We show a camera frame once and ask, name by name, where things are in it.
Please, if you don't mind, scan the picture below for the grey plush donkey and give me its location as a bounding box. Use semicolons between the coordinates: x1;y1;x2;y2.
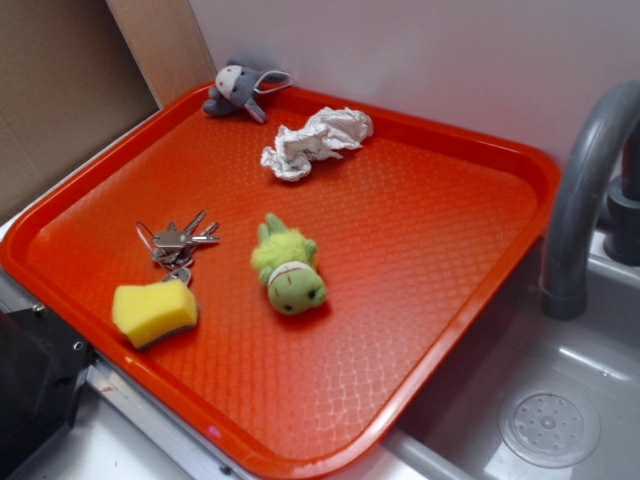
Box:
202;58;294;124

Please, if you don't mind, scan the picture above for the grey toy faucet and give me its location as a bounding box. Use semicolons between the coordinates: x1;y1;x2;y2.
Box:
539;80;639;320

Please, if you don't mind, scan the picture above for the yellow sponge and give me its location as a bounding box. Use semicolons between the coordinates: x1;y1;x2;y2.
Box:
112;279;199;350

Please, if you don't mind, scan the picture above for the orange plastic tray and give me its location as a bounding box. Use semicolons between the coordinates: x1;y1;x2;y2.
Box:
1;87;560;479

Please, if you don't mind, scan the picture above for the green plush turtle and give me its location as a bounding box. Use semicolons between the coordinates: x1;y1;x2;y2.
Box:
250;213;327;315

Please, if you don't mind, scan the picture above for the brown cardboard panel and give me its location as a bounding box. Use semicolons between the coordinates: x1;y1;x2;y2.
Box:
1;1;157;221

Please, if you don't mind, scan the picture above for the silver key bunch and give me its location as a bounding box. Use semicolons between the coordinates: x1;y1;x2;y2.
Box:
135;210;220;286

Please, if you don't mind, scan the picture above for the grey plastic sink basin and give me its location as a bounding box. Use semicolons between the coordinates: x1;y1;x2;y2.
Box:
384;249;639;479

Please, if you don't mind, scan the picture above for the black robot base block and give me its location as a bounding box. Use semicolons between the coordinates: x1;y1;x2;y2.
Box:
1;308;93;479

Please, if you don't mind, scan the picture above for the light wooden board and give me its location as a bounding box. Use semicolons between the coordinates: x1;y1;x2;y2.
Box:
107;0;216;108

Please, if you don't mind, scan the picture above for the crumpled white paper towel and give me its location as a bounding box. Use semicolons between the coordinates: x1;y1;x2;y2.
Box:
260;107;374;182

